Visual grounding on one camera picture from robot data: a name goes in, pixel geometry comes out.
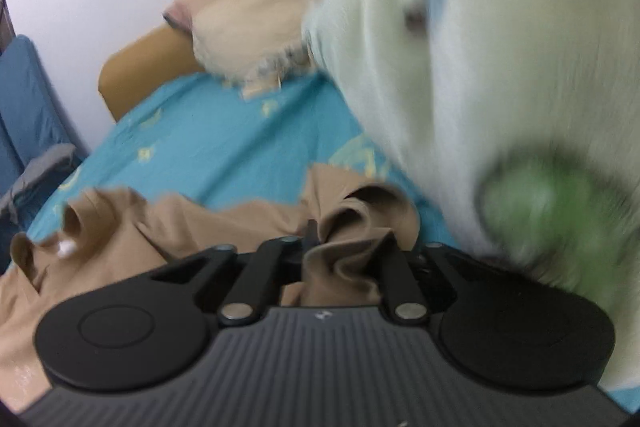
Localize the mustard yellow headboard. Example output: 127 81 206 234
97 24 207 122

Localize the blue padded chair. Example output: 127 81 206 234
0 34 92 269

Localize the grey cloth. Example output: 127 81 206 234
0 144 84 224

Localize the teal patterned bed sheet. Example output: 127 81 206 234
25 71 640 414

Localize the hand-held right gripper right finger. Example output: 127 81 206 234
381 242 497 326

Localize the beige patchwork blanket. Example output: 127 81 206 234
162 0 370 102

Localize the tan garment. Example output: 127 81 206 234
0 164 422 414

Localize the white garment with green print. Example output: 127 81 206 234
302 0 640 403

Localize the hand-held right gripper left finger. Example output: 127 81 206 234
150 220 321 326

